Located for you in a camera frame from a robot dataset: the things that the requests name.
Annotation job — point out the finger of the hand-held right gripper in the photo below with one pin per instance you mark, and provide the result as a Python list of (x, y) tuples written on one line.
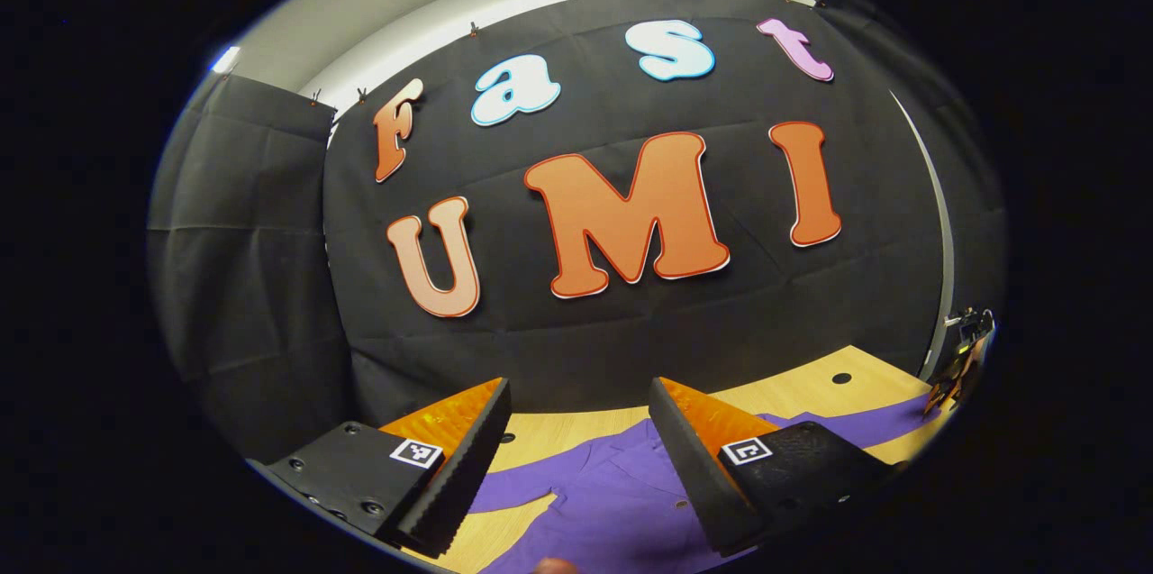
[(950, 380)]

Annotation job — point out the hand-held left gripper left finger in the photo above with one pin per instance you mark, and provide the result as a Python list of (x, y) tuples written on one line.
[(464, 475)]

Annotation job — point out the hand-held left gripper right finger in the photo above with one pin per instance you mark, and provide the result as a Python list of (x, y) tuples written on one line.
[(694, 475)]

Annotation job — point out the purple shirt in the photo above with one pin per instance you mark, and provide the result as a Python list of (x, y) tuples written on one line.
[(612, 502)]

